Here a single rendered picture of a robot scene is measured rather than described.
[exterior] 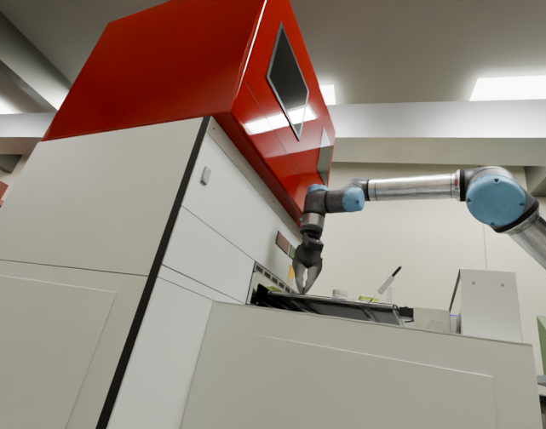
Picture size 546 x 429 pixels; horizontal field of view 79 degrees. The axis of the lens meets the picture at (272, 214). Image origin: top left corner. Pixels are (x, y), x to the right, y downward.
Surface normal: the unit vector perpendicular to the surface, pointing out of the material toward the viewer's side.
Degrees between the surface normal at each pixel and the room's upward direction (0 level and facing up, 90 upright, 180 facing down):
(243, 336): 90
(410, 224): 90
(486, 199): 127
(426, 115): 90
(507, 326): 90
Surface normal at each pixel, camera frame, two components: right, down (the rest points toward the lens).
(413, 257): -0.24, -0.43
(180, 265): 0.90, 0.00
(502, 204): -0.58, 0.21
